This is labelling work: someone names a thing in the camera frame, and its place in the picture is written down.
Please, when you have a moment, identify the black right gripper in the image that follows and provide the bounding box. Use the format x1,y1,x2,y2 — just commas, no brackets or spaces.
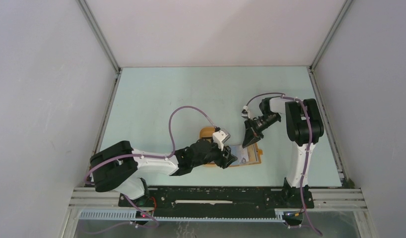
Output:
243,113,280,148

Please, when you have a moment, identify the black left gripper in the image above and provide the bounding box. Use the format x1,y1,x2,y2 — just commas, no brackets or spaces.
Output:
192,139,237,169

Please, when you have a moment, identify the white VIP card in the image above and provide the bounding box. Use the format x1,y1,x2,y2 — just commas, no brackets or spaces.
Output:
230,144,258,165

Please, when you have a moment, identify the orange leather card holder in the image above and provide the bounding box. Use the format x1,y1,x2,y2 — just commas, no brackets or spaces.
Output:
227,143,264,168

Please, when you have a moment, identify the orange oval plastic tray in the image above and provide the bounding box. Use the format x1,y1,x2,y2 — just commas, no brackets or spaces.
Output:
200,127,222,167

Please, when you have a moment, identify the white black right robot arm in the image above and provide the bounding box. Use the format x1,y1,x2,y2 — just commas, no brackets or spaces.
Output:
241,95,325,207

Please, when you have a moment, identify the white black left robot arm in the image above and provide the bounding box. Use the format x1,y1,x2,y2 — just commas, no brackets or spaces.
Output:
90,139,237,207

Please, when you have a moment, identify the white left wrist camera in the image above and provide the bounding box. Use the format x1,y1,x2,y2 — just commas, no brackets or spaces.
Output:
212,127,230,151

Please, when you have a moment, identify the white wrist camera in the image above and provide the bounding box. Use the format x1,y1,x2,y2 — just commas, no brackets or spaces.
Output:
212,127,230,151
241,105,255,119

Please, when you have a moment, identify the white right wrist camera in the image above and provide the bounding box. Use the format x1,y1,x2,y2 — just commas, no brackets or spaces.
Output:
241,105,255,119

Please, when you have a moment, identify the black mounting base plate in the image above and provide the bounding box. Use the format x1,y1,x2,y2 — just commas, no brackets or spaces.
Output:
135,186,315,219

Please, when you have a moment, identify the grey slotted cable duct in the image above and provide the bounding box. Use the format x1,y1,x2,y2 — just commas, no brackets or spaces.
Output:
78,209,284,223

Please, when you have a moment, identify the aluminium frame rail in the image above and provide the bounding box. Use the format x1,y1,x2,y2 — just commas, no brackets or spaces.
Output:
68,186,367,212

